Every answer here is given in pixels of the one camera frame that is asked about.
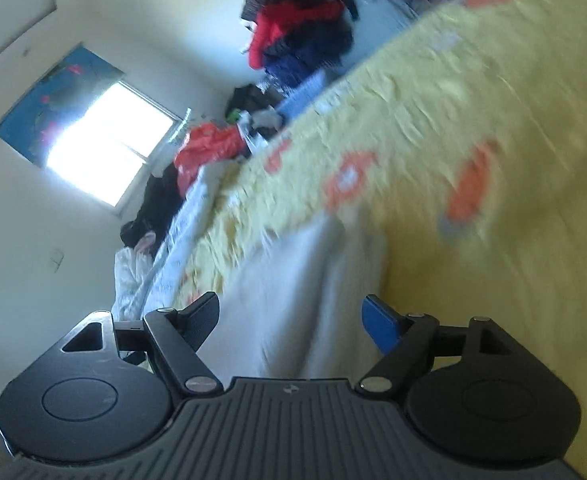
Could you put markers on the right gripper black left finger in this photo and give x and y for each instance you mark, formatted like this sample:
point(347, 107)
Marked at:
point(168, 340)

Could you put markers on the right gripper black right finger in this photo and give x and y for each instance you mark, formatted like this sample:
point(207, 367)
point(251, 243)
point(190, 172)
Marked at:
point(409, 345)

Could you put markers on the white knit garment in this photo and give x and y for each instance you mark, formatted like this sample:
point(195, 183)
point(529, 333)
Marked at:
point(293, 308)

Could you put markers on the black clothes by window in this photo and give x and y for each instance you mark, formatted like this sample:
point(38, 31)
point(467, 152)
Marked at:
point(161, 201)

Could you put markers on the dark clothes pile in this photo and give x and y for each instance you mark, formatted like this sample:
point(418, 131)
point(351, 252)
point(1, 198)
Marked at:
point(308, 47)

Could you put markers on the white printed duvet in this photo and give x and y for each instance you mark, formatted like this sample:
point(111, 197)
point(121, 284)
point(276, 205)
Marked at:
point(144, 283)

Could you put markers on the orange plastic bag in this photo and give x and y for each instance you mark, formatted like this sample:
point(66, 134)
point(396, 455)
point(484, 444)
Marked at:
point(205, 144)

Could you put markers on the bright window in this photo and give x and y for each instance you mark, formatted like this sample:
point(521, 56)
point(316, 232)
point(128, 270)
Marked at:
point(102, 153)

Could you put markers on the yellow carrot print bedsheet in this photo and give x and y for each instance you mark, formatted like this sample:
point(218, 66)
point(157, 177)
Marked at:
point(466, 135)

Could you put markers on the blue patterned curtain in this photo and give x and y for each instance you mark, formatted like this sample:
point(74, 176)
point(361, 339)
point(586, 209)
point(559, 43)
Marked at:
point(56, 101)

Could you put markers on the blue folded blanket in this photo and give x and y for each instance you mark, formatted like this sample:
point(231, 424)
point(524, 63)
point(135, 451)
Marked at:
point(305, 94)

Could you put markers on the red jacket on pile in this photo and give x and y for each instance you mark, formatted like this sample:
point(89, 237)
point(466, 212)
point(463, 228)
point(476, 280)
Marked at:
point(275, 20)

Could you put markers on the grey white pillow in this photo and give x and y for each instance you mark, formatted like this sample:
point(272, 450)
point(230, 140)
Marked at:
point(378, 22)

